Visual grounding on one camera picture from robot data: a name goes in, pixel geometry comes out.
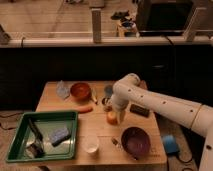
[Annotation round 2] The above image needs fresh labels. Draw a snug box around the orange carrot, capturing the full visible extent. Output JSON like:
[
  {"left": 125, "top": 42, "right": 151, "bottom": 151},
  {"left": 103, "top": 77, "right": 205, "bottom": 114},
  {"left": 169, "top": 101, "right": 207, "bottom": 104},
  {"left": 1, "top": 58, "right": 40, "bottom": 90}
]
[{"left": 75, "top": 106, "right": 93, "bottom": 114}]

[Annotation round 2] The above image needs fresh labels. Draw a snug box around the black monitor box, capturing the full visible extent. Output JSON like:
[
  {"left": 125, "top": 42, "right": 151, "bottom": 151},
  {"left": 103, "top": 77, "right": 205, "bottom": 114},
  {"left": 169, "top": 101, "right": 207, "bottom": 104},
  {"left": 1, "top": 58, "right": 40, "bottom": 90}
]
[{"left": 136, "top": 0, "right": 193, "bottom": 31}]

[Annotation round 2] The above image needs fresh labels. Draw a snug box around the small knife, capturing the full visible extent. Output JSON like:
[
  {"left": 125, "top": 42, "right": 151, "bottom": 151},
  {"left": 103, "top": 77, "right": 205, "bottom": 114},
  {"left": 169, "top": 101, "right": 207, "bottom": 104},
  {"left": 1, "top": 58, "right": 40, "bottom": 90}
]
[{"left": 91, "top": 88, "right": 98, "bottom": 105}]

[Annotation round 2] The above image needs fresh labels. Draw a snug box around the purple bowl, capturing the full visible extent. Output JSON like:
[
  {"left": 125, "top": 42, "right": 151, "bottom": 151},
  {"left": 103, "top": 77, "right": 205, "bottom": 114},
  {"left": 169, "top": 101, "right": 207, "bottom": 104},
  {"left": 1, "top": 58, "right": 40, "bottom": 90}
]
[{"left": 121, "top": 127, "right": 151, "bottom": 159}]

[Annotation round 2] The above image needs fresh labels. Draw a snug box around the white paper cup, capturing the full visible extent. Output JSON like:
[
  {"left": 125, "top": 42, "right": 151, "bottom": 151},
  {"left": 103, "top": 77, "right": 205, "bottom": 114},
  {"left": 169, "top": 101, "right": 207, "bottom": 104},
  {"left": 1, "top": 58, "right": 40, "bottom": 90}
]
[{"left": 83, "top": 135, "right": 99, "bottom": 154}]

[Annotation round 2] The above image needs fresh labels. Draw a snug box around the blue tape roll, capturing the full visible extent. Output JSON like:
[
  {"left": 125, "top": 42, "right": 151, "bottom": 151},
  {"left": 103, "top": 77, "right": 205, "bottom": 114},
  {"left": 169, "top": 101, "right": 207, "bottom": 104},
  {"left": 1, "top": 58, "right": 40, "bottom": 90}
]
[{"left": 162, "top": 135, "right": 179, "bottom": 155}]

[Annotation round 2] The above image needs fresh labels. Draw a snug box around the small metal clip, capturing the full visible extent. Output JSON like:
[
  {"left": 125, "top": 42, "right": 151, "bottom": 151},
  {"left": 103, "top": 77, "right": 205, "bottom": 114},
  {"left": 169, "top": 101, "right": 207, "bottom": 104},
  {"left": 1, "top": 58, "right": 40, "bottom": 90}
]
[{"left": 111, "top": 138, "right": 121, "bottom": 147}]

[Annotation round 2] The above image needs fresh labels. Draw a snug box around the black rectangular block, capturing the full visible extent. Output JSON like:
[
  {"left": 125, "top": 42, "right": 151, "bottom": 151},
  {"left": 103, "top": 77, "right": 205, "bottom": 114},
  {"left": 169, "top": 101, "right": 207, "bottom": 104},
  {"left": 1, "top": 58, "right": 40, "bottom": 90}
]
[{"left": 130, "top": 104, "right": 149, "bottom": 117}]

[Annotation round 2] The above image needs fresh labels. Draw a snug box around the blue plastic cup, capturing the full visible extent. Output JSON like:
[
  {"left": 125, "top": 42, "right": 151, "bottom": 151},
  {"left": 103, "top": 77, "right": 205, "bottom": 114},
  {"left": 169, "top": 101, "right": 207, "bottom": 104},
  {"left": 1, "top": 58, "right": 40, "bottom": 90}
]
[{"left": 104, "top": 85, "right": 113, "bottom": 98}]

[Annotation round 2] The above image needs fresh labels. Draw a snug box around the small metal can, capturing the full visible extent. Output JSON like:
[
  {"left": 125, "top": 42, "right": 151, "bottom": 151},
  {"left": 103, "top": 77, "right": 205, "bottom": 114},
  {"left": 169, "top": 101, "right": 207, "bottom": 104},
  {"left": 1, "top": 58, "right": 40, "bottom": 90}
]
[{"left": 102, "top": 98, "right": 112, "bottom": 112}]

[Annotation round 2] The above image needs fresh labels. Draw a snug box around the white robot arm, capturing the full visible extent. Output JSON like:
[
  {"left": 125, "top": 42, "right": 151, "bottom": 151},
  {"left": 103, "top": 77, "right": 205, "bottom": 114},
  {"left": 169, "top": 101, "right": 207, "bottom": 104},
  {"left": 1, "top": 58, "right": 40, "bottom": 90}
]
[{"left": 111, "top": 73, "right": 213, "bottom": 171}]

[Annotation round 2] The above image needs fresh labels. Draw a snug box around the black metal spatula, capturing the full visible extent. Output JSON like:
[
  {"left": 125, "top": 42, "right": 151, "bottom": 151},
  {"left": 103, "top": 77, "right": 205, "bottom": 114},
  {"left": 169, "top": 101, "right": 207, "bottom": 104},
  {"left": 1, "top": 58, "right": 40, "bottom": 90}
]
[{"left": 25, "top": 119, "right": 45, "bottom": 158}]

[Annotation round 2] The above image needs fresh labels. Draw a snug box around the yellow apple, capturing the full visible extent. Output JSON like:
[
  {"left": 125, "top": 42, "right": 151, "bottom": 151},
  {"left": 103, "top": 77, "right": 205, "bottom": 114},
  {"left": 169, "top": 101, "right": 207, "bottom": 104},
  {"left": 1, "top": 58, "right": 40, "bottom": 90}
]
[{"left": 107, "top": 111, "right": 117, "bottom": 125}]

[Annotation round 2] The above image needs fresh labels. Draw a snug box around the orange bowl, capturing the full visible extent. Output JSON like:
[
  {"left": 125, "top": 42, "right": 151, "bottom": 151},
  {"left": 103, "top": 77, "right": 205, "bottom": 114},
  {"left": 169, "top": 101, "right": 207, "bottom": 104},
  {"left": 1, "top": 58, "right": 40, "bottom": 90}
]
[{"left": 70, "top": 82, "right": 91, "bottom": 101}]

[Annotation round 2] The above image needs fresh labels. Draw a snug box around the wooden table board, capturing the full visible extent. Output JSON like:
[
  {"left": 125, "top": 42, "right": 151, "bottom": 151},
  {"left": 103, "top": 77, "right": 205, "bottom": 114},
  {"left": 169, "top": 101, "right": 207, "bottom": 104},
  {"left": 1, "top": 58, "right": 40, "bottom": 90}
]
[{"left": 26, "top": 81, "right": 167, "bottom": 171}]

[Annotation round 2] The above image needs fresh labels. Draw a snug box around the green plastic tray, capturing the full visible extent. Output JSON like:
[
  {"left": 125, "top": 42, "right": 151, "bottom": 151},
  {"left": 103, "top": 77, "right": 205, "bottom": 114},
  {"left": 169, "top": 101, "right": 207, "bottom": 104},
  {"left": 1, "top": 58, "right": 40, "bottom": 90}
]
[{"left": 6, "top": 110, "right": 78, "bottom": 163}]

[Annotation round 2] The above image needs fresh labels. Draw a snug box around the blue sponge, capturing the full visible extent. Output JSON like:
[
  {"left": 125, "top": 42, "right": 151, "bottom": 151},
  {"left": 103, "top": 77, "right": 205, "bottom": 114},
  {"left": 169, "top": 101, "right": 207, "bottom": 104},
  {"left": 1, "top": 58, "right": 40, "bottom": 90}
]
[{"left": 49, "top": 127, "right": 71, "bottom": 146}]

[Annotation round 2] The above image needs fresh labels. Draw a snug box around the wooden stool with items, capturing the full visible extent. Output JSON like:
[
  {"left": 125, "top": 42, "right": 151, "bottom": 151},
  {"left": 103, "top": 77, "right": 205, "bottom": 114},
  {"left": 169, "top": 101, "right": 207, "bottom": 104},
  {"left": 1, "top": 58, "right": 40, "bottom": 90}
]
[{"left": 117, "top": 21, "right": 138, "bottom": 37}]

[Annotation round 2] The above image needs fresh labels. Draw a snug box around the clear plastic bag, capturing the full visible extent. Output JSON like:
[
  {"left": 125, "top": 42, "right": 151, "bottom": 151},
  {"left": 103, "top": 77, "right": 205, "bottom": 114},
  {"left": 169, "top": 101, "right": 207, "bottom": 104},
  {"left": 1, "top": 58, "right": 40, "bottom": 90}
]
[{"left": 56, "top": 81, "right": 70, "bottom": 99}]

